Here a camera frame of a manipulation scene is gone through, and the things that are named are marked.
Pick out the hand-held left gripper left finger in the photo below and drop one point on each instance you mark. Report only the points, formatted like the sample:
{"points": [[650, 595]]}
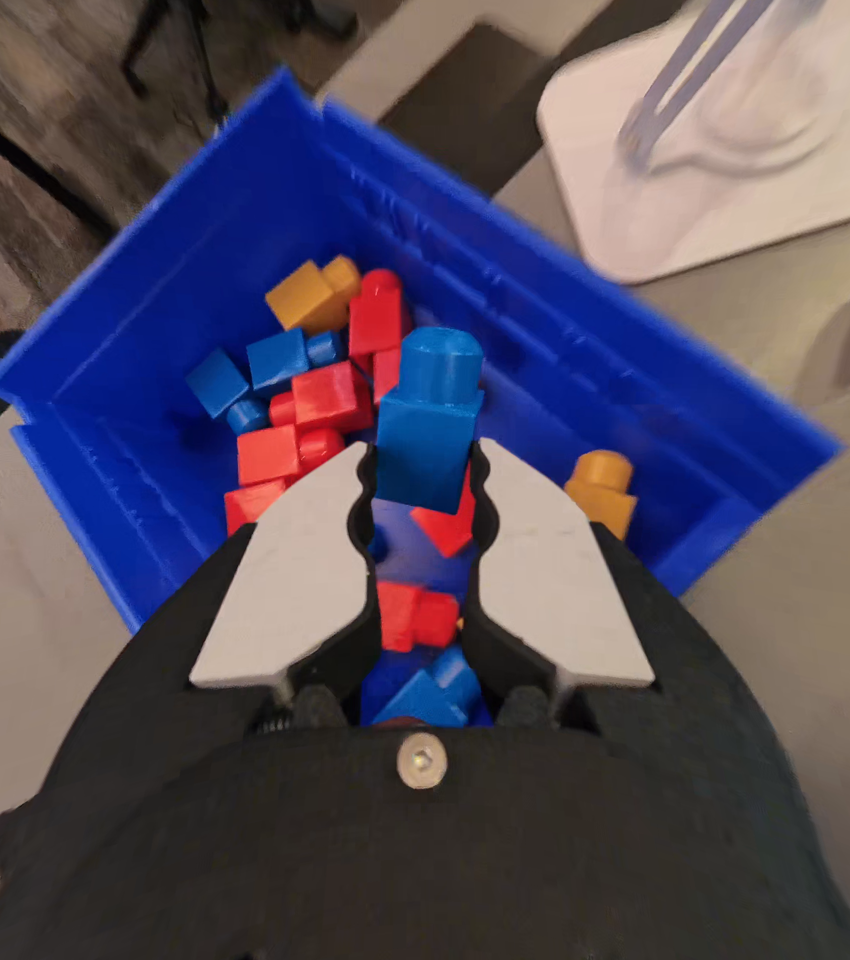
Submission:
{"points": [[287, 593]]}

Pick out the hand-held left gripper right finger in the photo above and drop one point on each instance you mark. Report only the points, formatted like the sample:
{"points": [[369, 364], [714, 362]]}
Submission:
{"points": [[560, 593]]}

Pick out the pile of coloured toy blocks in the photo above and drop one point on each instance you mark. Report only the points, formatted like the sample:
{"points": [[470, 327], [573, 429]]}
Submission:
{"points": [[320, 405]]}

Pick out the blue toy building block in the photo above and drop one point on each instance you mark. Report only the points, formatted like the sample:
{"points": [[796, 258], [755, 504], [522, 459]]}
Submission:
{"points": [[428, 420]]}

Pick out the blue plastic bin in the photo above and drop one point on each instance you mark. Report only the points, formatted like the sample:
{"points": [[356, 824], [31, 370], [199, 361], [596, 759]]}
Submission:
{"points": [[590, 375]]}

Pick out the grey desk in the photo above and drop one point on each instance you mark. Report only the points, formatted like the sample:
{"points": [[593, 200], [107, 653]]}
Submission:
{"points": [[815, 600]]}

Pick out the white document stand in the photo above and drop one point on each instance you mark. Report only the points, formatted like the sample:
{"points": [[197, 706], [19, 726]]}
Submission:
{"points": [[725, 150]]}

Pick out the black chair base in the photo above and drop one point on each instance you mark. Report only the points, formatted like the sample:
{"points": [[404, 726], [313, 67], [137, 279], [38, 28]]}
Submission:
{"points": [[185, 45]]}

